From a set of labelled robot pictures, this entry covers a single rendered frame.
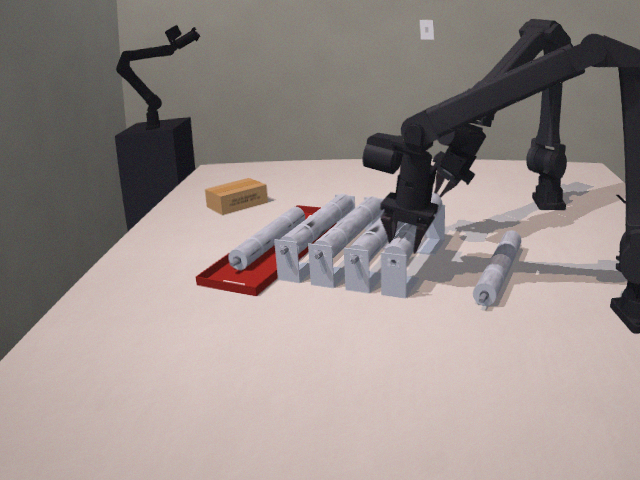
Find brown cardboard box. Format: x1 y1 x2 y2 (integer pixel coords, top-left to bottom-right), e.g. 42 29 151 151
205 178 268 215

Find red scrap tray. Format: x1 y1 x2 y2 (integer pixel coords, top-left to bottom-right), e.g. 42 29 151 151
196 205 321 296

